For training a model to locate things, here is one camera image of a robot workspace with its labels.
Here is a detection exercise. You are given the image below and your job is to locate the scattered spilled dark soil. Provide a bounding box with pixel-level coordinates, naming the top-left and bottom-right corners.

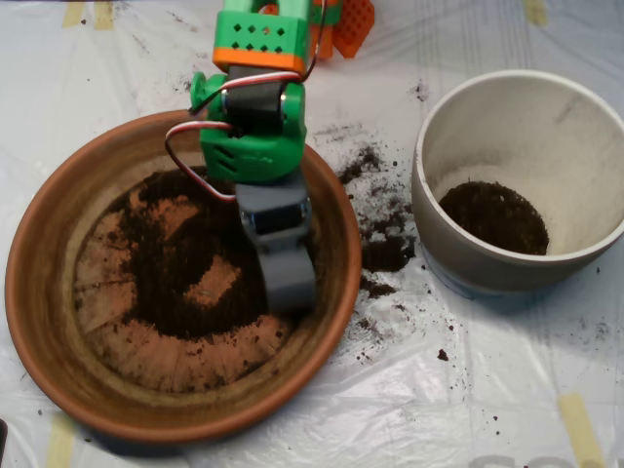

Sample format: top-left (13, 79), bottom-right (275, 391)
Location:
top-left (338, 143), bottom-right (420, 301)

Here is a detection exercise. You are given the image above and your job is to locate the small dark soil pile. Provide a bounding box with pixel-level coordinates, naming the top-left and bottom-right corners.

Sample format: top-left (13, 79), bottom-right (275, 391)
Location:
top-left (437, 179), bottom-right (551, 256)

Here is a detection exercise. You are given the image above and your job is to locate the beige masking tape strip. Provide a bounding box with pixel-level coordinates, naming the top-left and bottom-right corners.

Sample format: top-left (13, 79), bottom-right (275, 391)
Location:
top-left (524, 0), bottom-right (548, 26)
top-left (94, 1), bottom-right (116, 31)
top-left (558, 393), bottom-right (608, 468)
top-left (44, 412), bottom-right (78, 468)
top-left (61, 2), bottom-right (87, 28)

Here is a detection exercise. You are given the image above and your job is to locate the terracotta clay dish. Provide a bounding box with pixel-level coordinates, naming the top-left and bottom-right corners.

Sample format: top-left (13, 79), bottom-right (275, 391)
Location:
top-left (4, 108), bottom-right (364, 445)

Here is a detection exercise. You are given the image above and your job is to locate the clear plastic sheet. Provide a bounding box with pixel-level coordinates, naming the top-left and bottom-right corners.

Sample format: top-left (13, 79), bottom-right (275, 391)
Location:
top-left (0, 0), bottom-right (624, 468)

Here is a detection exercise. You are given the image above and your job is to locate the large dark soil pile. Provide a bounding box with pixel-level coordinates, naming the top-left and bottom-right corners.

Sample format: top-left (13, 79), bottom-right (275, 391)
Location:
top-left (116, 168), bottom-right (318, 340)

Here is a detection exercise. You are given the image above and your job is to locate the red white black servo cable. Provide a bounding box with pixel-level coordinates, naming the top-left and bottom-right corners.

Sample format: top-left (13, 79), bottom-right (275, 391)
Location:
top-left (164, 0), bottom-right (326, 204)

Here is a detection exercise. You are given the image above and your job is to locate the white ceramic pot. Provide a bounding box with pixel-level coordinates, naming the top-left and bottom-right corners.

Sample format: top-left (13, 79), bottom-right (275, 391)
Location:
top-left (411, 69), bottom-right (624, 297)

